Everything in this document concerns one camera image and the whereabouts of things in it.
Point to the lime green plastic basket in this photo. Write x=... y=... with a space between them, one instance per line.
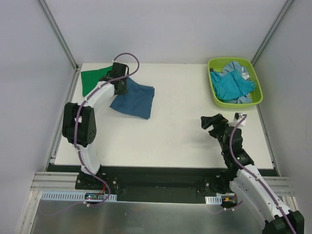
x=216 y=64

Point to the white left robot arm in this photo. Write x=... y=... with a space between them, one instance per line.
x=79 y=124

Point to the left aluminium frame post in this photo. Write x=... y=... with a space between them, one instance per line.
x=57 y=32

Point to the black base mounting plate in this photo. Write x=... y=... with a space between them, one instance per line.
x=154 y=184

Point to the dark blue t shirt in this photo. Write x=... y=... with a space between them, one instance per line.
x=137 y=102

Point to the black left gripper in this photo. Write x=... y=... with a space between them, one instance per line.
x=121 y=88

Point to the folded green t shirt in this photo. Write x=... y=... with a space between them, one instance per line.
x=89 y=79

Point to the teal t shirt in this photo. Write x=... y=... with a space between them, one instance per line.
x=232 y=87

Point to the left white cable duct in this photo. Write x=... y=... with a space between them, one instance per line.
x=77 y=196

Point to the right white cable duct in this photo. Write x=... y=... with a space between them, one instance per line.
x=213 y=200

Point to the front aluminium frame rail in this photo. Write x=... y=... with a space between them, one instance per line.
x=66 y=181

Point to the aluminium frame post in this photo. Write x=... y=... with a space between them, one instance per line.
x=57 y=32
x=287 y=5

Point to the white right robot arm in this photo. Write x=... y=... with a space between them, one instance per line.
x=243 y=178

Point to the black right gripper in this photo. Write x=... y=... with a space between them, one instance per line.
x=217 y=125

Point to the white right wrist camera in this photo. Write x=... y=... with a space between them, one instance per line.
x=239 y=120

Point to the right aluminium frame post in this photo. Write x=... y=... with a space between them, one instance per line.
x=287 y=5

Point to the white cable duct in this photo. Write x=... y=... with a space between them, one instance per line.
x=77 y=196
x=213 y=200

